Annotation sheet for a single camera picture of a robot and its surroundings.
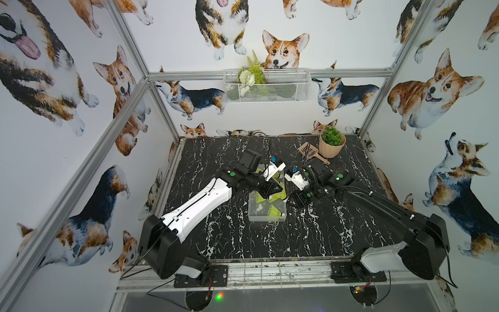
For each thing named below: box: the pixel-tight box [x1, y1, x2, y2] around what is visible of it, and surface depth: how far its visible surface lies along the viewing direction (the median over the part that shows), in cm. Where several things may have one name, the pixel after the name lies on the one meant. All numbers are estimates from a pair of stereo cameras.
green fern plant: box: [237, 49, 268, 97], surface depth 85 cm
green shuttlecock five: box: [267, 204, 286, 217], surface depth 88 cm
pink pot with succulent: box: [319, 125, 347, 159], surface depth 106 cm
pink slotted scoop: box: [298, 141, 331, 166], surface depth 116 cm
